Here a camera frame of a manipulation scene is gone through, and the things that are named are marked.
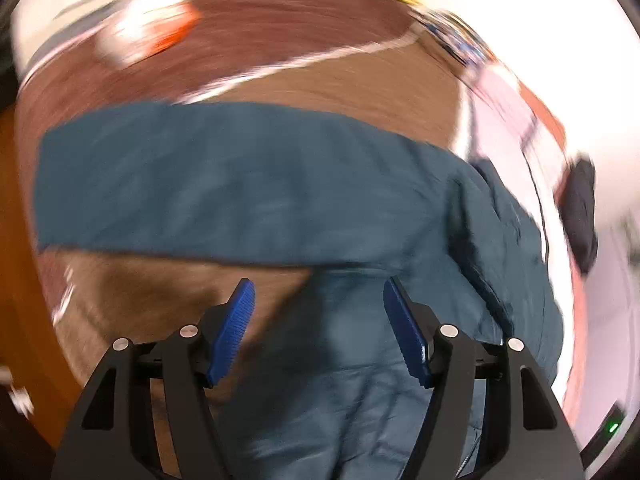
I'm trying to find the brown blanket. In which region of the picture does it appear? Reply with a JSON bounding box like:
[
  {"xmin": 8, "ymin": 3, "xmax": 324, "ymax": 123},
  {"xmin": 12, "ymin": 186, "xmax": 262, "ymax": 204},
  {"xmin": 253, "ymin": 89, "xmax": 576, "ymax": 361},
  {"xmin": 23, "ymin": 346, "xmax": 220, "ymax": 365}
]
[{"xmin": 15, "ymin": 0, "xmax": 473, "ymax": 480}]

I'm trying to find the teal puffer jacket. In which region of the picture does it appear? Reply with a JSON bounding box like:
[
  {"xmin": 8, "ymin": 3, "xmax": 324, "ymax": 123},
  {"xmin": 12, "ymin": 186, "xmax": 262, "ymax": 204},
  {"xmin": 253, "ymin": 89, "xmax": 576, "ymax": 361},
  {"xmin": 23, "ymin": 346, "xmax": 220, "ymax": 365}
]
[{"xmin": 35, "ymin": 100, "xmax": 566, "ymax": 480}]

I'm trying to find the wooden bed frame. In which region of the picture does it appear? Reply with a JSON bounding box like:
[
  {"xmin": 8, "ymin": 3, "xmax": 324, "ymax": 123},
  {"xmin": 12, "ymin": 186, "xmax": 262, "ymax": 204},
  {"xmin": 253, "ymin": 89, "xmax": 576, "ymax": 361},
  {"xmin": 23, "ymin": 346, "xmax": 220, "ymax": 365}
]
[{"xmin": 0, "ymin": 105, "xmax": 86, "ymax": 451}]

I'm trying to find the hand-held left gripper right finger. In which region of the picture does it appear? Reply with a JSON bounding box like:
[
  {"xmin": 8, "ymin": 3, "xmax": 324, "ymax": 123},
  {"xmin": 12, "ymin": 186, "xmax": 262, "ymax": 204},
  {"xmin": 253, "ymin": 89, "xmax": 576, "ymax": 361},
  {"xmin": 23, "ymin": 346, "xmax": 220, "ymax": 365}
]
[{"xmin": 382, "ymin": 276, "xmax": 587, "ymax": 480}]

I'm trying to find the orange and white pillow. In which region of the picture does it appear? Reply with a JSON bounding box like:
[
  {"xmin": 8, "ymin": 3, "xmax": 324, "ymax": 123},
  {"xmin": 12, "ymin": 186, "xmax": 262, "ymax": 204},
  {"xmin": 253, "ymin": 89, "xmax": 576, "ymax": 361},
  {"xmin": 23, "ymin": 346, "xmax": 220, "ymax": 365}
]
[{"xmin": 95, "ymin": 0, "xmax": 201, "ymax": 68}]

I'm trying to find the orange cloth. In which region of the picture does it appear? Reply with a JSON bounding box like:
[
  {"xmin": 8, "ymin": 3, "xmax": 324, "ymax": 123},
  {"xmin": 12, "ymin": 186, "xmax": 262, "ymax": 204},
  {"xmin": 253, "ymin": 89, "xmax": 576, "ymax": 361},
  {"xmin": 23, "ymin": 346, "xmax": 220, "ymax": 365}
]
[{"xmin": 517, "ymin": 82, "xmax": 568, "ymax": 161}]

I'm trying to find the colourful printed cloth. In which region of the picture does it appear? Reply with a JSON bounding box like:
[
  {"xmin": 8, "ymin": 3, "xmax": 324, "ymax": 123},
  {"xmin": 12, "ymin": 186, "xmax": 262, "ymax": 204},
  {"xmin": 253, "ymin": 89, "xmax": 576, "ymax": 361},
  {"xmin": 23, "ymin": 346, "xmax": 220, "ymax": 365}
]
[{"xmin": 415, "ymin": 7, "xmax": 501, "ymax": 71}]

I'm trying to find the pink grey striped blanket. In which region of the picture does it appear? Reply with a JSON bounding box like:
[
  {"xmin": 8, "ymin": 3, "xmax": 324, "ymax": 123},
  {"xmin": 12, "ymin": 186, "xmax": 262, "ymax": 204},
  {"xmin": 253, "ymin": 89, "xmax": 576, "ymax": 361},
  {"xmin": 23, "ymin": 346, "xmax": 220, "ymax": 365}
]
[{"xmin": 462, "ymin": 62, "xmax": 591, "ymax": 406}]

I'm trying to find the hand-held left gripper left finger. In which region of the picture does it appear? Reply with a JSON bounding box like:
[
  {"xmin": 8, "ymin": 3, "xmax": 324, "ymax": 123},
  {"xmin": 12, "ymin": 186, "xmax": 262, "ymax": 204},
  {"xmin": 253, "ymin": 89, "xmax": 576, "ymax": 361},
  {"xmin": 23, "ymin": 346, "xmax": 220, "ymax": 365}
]
[{"xmin": 50, "ymin": 277, "xmax": 257, "ymax": 480}]

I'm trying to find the dark cloth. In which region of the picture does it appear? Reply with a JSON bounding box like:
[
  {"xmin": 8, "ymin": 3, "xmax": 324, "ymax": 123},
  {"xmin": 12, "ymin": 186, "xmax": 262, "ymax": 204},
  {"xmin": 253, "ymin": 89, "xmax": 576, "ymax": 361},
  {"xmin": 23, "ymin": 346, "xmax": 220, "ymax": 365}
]
[{"xmin": 560, "ymin": 157, "xmax": 598, "ymax": 276}]

